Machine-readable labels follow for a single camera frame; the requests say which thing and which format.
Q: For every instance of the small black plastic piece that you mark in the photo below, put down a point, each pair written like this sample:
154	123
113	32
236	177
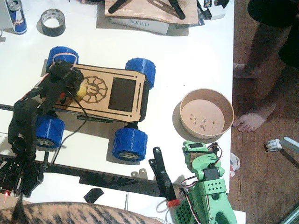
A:
93	195

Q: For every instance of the small white box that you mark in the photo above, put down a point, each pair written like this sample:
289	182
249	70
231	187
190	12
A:
216	14

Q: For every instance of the black clamp with red tip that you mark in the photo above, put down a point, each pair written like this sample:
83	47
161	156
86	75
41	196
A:
164	179

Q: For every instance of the white filament box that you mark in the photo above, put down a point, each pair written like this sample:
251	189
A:
140	25

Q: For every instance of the grey metal bar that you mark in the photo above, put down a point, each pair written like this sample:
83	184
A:
290	142

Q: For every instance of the black shorts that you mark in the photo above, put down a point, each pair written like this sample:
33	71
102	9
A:
271	14

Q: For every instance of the bare human leg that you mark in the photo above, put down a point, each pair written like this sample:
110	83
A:
253	120
261	46

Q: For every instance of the tiger striped fabric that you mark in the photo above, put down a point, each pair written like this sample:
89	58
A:
70	213

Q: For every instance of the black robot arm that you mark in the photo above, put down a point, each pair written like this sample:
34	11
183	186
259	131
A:
23	112

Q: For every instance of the white red plastic bag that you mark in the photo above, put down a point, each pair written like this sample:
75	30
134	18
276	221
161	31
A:
234	163

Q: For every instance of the blue silver energy drink can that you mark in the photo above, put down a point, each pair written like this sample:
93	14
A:
18	21

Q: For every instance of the wooden rover with blue wheels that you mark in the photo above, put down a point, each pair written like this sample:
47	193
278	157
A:
116	93

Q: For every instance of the grey duct tape roll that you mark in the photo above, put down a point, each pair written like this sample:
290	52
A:
46	28

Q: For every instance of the brown wooden board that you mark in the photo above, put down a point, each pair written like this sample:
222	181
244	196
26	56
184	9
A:
144	12

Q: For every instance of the white tape roll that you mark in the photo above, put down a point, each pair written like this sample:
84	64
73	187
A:
273	145

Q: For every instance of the brown paper bowl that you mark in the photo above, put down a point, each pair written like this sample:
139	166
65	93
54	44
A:
202	114

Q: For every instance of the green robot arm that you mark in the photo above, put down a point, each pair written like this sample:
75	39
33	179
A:
219	205

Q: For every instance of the black stand leg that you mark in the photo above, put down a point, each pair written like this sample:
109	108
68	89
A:
178	10
116	5

